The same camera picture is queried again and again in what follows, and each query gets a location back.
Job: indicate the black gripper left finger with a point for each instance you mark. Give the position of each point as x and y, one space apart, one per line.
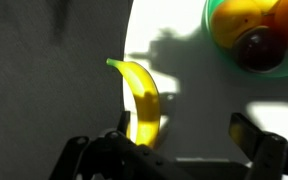
115 157

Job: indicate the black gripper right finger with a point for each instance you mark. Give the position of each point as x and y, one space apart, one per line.
267 151

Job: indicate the yellow banana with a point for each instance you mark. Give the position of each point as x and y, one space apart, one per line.
147 101

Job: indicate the green plastic bowl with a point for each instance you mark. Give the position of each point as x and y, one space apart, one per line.
268 9

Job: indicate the dark purple plum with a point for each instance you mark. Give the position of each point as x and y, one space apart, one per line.
259 50

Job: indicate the yellow lemon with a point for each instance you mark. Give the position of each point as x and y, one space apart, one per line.
231 18

